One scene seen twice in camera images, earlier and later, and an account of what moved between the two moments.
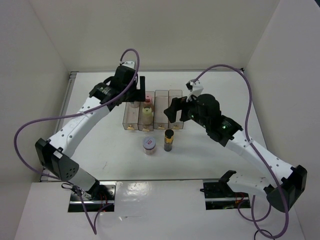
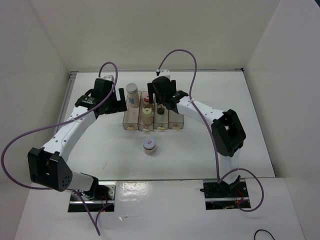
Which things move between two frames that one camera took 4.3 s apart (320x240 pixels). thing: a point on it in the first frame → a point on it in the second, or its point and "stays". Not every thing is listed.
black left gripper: [138, 95] → [119, 106]
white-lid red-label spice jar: [149, 145] stays
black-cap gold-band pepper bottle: [168, 139] → [160, 108]
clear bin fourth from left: [177, 124] stays
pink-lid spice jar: [147, 98] stays
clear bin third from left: [161, 103] stays
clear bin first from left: [131, 117] stays
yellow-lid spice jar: [147, 115] stays
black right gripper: [177, 104] → [151, 88]
